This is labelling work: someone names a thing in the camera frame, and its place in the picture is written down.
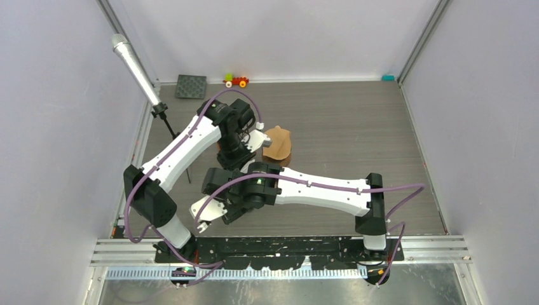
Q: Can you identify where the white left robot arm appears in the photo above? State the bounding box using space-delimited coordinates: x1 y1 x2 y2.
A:
123 99 256 263

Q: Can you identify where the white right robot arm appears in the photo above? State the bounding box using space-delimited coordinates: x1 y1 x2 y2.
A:
189 161 388 261

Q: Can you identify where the red toy brick car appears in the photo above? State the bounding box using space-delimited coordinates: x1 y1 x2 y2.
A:
222 73 249 88

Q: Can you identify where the dark grey studded plate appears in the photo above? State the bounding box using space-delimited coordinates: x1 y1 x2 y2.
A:
174 74 207 99

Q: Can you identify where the silver microphone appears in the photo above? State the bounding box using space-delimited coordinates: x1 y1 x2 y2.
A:
111 34 162 107

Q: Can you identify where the teal block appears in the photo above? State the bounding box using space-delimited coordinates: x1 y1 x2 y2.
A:
381 74 395 81

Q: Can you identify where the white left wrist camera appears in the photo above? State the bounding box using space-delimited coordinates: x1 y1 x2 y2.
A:
242 122 273 153

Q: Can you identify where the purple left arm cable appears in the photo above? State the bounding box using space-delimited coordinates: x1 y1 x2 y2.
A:
124 88 265 287

